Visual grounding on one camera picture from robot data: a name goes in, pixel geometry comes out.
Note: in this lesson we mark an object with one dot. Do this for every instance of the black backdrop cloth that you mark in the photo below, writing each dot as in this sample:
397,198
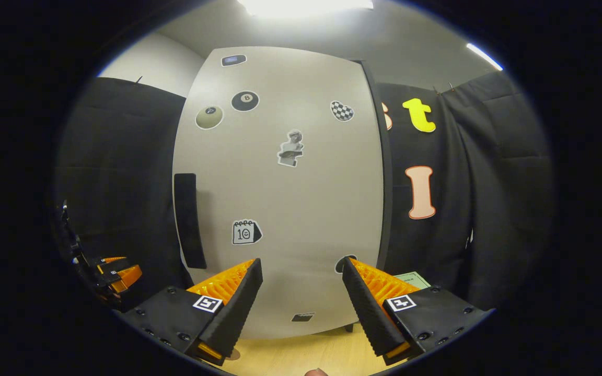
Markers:
499,183

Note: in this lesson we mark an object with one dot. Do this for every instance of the grey cabinet door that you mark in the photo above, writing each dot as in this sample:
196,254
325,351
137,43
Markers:
290,198

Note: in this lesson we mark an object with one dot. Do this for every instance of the large ceiling light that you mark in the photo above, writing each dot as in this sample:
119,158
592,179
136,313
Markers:
306,6

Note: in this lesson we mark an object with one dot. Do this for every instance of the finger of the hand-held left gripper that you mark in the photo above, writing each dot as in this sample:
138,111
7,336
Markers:
126,278
110,265

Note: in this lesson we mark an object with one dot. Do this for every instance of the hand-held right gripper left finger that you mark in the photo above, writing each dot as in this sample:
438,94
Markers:
235,308

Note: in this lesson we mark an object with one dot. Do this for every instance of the green book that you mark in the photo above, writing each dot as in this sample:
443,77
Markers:
413,279

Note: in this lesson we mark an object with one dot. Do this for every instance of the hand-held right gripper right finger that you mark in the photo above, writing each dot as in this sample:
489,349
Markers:
369,313

